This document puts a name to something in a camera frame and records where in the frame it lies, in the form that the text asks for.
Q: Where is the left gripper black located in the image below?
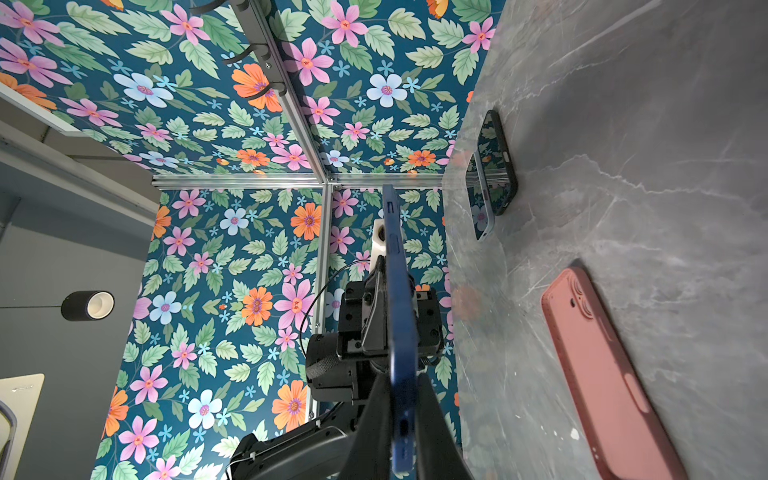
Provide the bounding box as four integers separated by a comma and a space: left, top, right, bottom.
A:
306, 263, 444, 404

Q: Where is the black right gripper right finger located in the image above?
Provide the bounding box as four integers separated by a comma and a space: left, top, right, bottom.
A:
415, 373, 471, 480

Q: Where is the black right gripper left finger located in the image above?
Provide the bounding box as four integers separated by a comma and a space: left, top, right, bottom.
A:
338, 375, 393, 480

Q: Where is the blue edged smartphone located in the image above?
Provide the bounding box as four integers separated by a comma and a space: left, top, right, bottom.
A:
382, 185, 418, 474

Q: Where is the pink phone case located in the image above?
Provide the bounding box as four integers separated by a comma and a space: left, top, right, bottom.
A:
541, 266, 688, 479

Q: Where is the purple edged smartphone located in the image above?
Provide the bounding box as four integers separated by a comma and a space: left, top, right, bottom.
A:
464, 151, 495, 241

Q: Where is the black smartphone face up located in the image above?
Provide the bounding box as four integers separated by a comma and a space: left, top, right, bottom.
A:
477, 109, 518, 216

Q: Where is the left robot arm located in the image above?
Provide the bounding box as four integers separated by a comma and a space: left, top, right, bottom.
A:
227, 265, 451, 479

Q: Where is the black cylindrical ceiling lamp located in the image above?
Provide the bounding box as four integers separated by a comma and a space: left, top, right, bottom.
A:
60, 291, 115, 322

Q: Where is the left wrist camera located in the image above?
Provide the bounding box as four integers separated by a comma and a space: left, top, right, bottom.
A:
371, 219, 386, 265

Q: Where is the aluminium frame post left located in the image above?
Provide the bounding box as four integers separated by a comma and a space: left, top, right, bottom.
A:
152, 173, 324, 190

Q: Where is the metal hook rail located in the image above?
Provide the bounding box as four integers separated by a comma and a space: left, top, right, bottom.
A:
189, 0, 290, 101

